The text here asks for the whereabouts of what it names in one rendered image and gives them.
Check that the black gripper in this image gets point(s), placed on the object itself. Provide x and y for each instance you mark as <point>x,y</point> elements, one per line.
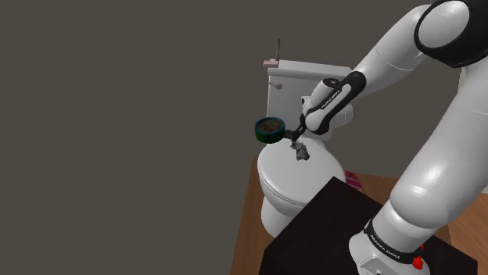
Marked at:
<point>298,131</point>

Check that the white toilet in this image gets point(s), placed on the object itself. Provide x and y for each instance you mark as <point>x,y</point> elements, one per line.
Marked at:
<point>289,179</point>

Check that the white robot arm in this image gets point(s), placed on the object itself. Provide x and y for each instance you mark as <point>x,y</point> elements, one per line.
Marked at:
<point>438,182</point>

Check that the grey crumpled lump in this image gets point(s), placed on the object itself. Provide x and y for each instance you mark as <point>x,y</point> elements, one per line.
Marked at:
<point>302,153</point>

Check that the pink striped object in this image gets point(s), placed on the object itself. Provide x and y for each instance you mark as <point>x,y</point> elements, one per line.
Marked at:
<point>353,181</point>

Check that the dark robot stand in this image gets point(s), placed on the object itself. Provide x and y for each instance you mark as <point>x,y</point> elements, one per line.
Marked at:
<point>324,228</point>

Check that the green pot with soil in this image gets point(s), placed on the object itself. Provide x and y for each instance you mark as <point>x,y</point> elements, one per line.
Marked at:
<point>269,131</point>

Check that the pink block with brown stick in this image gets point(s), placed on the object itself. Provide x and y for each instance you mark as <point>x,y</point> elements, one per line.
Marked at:
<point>271,63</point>

